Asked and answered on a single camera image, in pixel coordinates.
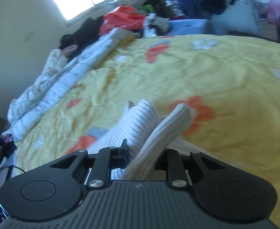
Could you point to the yellow carrot print bedsheet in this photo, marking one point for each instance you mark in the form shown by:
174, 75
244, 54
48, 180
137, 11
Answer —
232, 82

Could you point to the blue folded blanket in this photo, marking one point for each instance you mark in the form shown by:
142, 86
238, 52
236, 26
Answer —
189, 27

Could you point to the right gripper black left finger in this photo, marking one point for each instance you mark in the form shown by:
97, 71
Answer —
100, 165

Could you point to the grey white pillow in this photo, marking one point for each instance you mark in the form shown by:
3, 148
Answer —
242, 16

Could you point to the black clothes by window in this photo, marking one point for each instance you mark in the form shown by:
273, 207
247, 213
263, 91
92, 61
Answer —
86, 35

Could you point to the dark clothes pile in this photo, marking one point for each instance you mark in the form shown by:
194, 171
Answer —
202, 9

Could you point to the orange plastic bag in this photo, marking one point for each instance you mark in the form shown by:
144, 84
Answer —
124, 17

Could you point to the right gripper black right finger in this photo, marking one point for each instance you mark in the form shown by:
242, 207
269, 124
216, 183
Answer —
171, 163

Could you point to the white printed duvet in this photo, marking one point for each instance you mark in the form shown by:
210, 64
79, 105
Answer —
57, 78

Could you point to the pink plastic bag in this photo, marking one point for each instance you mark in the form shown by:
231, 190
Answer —
273, 12

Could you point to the white knit garment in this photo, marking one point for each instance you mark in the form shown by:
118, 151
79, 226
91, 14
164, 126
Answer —
147, 135

